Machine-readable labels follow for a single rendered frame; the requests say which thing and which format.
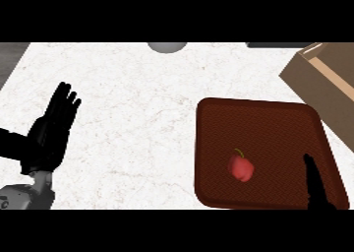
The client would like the cardboard box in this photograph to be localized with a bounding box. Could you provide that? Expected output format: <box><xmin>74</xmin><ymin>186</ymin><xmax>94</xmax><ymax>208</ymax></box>
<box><xmin>277</xmin><ymin>41</ymin><xmax>354</xmax><ymax>154</ymax></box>

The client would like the grey round object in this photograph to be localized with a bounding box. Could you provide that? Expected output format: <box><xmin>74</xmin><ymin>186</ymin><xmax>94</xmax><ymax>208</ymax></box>
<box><xmin>146</xmin><ymin>41</ymin><xmax>189</xmax><ymax>54</ymax></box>

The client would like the brown rectangular tray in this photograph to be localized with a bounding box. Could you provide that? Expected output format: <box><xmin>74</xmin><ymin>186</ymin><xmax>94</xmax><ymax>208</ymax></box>
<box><xmin>193</xmin><ymin>96</ymin><xmax>351</xmax><ymax>211</ymax></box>

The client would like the red bell pepper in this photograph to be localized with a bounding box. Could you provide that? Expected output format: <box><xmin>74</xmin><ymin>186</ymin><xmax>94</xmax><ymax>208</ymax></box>
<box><xmin>226</xmin><ymin>148</ymin><xmax>257</xmax><ymax>183</ymax></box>

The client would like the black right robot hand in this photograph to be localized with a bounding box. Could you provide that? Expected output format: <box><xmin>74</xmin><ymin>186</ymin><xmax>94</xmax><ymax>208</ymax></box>
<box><xmin>302</xmin><ymin>153</ymin><xmax>339</xmax><ymax>211</ymax></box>

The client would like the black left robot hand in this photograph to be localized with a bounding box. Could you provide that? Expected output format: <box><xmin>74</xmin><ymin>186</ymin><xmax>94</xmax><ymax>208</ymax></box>
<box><xmin>0</xmin><ymin>81</ymin><xmax>82</xmax><ymax>176</ymax></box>

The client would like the dark grey flat appliance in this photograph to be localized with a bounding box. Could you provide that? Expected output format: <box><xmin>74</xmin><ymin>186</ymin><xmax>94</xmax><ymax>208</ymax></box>
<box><xmin>245</xmin><ymin>41</ymin><xmax>316</xmax><ymax>49</ymax></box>

